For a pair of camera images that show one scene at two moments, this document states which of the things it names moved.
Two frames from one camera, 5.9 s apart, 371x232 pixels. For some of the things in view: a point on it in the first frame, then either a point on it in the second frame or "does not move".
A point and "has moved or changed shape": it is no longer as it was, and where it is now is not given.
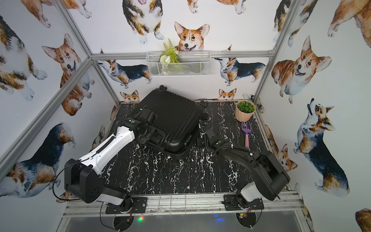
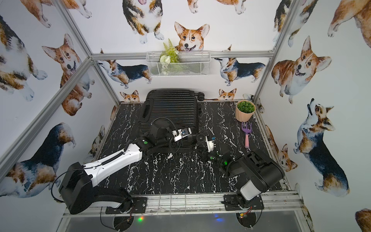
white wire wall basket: [191, 63] does not move
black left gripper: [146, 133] → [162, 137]
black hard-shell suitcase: [179, 117] has moved or changed shape
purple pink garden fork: [247, 130] does not move
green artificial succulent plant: [246, 107] does not move
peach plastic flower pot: [244, 110] does not move
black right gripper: [198, 141] → [205, 153]
